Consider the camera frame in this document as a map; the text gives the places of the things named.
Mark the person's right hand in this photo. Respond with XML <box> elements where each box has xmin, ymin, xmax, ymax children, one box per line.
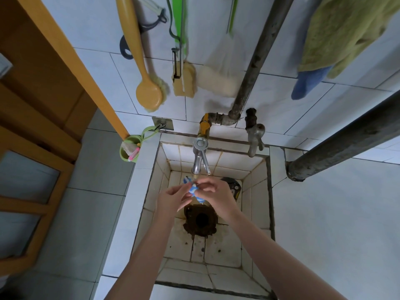
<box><xmin>193</xmin><ymin>177</ymin><xmax>243</xmax><ymax>225</ymax></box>

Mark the person's left hand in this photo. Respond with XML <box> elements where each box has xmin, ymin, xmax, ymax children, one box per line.
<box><xmin>155</xmin><ymin>183</ymin><xmax>193</xmax><ymax>228</ymax></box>

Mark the blue white wavy cloth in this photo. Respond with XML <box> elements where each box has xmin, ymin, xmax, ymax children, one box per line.
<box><xmin>182</xmin><ymin>175</ymin><xmax>207</xmax><ymax>205</ymax></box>

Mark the chrome faucet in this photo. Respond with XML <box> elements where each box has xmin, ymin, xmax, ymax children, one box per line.
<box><xmin>191</xmin><ymin>137</ymin><xmax>212</xmax><ymax>176</ymax></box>

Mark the person's left forearm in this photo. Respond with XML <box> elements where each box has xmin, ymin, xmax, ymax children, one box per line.
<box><xmin>105</xmin><ymin>220</ymin><xmax>176</xmax><ymax>300</ymax></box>

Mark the person's right forearm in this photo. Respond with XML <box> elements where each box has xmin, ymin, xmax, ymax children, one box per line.
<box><xmin>229</xmin><ymin>214</ymin><xmax>348</xmax><ymax>300</ymax></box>

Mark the black round drain stopper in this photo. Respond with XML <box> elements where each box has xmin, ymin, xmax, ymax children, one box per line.
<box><xmin>220</xmin><ymin>177</ymin><xmax>243</xmax><ymax>202</ymax></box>

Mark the white tiled sink basin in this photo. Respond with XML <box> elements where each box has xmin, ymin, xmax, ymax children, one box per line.
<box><xmin>93</xmin><ymin>131</ymin><xmax>287</xmax><ymax>300</ymax></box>

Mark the green plastic cup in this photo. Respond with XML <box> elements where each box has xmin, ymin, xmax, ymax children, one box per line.
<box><xmin>119</xmin><ymin>125</ymin><xmax>160</xmax><ymax>163</ymax></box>

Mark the grey metal tap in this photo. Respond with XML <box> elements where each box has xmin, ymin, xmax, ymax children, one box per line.
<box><xmin>245</xmin><ymin>123</ymin><xmax>266</xmax><ymax>158</ymax></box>

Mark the black tap knob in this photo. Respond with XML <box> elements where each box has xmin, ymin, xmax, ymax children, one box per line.
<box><xmin>244</xmin><ymin>107</ymin><xmax>258</xmax><ymax>129</ymax></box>

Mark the yellow hanging brush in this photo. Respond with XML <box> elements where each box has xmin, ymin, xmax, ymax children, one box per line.
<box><xmin>115</xmin><ymin>0</ymin><xmax>170</xmax><ymax>113</ymax></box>

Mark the white hanging item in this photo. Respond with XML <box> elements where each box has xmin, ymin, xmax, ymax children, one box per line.
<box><xmin>196</xmin><ymin>0</ymin><xmax>243</xmax><ymax>98</ymax></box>

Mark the rusty grey metal pipe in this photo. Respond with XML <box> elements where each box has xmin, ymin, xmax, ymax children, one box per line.
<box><xmin>286</xmin><ymin>90</ymin><xmax>400</xmax><ymax>183</ymax></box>

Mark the black thin hanging tool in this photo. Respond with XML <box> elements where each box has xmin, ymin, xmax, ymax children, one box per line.
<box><xmin>171</xmin><ymin>47</ymin><xmax>182</xmax><ymax>80</ymax></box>

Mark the blue hanging cloth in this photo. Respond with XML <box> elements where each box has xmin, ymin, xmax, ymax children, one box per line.
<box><xmin>291</xmin><ymin>65</ymin><xmax>332</xmax><ymax>101</ymax></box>

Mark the grey water supply pipe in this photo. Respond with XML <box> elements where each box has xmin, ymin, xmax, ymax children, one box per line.
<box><xmin>207</xmin><ymin>0</ymin><xmax>296</xmax><ymax>127</ymax></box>

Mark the brown wooden door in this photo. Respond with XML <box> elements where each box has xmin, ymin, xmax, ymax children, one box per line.
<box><xmin>0</xmin><ymin>0</ymin><xmax>130</xmax><ymax>277</ymax></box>

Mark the olive green hanging towel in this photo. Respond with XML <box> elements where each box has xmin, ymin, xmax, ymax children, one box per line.
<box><xmin>298</xmin><ymin>0</ymin><xmax>400</xmax><ymax>80</ymax></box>

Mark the white door hook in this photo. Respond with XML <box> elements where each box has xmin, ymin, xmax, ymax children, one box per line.
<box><xmin>0</xmin><ymin>52</ymin><xmax>13</xmax><ymax>79</ymax></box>

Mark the yellow valve handle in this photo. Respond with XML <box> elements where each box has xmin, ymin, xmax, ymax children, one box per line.
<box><xmin>197</xmin><ymin>113</ymin><xmax>213</xmax><ymax>137</ymax></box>

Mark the grey wall hook plate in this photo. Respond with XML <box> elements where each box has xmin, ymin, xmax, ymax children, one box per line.
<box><xmin>152</xmin><ymin>116</ymin><xmax>175</xmax><ymax>132</ymax></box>

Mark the green handled sponge brush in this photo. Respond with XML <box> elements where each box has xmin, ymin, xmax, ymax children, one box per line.
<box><xmin>165</xmin><ymin>0</ymin><xmax>198</xmax><ymax>99</ymax></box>

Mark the dark grey ring-handled tool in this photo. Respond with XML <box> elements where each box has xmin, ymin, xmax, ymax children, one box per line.
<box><xmin>119</xmin><ymin>0</ymin><xmax>168</xmax><ymax>60</ymax></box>

